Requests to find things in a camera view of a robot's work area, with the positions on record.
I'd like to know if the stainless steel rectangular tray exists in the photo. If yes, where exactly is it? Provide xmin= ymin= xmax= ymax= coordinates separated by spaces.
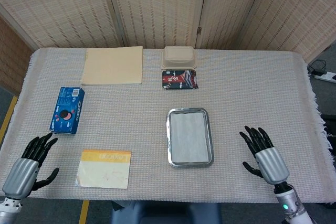
xmin=167 ymin=107 xmax=215 ymax=169

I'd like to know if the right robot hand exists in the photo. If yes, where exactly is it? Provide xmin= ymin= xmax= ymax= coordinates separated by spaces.
xmin=239 ymin=125 xmax=290 ymax=185

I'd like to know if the woven bamboo folding screen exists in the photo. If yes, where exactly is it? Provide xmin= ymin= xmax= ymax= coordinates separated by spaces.
xmin=0 ymin=0 xmax=336 ymax=96

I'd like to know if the white power strip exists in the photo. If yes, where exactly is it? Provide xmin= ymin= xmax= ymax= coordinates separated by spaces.
xmin=313 ymin=71 xmax=336 ymax=83

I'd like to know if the beige plastic food container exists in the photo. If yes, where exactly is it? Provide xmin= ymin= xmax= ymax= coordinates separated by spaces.
xmin=160 ymin=46 xmax=199 ymax=71

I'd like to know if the white paper sheet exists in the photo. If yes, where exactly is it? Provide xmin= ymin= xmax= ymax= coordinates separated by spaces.
xmin=170 ymin=113 xmax=211 ymax=164

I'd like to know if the dark patterned flat box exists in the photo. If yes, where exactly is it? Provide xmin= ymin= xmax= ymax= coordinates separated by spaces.
xmin=162 ymin=69 xmax=200 ymax=90

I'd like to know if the beige manila paper folder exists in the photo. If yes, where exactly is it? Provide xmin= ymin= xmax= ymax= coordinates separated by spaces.
xmin=81 ymin=46 xmax=144 ymax=86

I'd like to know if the yellow white Lexicon book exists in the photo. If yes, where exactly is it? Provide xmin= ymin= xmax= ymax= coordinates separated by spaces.
xmin=75 ymin=150 xmax=132 ymax=189

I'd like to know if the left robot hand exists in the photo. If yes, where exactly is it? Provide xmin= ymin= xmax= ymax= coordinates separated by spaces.
xmin=2 ymin=132 xmax=60 ymax=200

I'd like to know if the white woven tablecloth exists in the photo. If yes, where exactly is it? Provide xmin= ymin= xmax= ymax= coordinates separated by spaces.
xmin=0 ymin=47 xmax=336 ymax=204

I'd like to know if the blue Oreo cookie box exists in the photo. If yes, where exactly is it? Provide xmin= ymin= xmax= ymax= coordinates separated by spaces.
xmin=49 ymin=87 xmax=86 ymax=134

